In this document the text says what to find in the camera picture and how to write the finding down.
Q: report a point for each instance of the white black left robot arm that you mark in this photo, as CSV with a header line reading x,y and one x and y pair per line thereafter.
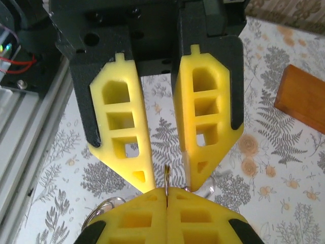
x,y
33,33

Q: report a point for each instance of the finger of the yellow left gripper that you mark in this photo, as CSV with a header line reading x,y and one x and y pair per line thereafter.
x,y
185,114
142,127

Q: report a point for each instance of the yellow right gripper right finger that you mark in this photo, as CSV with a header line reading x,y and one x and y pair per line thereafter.
x,y
198,218

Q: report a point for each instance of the metal keyring plate with rings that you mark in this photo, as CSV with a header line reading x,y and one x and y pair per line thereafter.
x,y
166,178

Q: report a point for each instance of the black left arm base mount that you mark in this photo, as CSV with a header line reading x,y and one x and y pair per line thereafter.
x,y
28,76

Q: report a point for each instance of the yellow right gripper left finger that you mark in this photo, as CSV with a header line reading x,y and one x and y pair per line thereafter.
x,y
137,223

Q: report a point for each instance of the long aluminium base rail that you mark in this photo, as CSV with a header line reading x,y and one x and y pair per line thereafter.
x,y
25,127

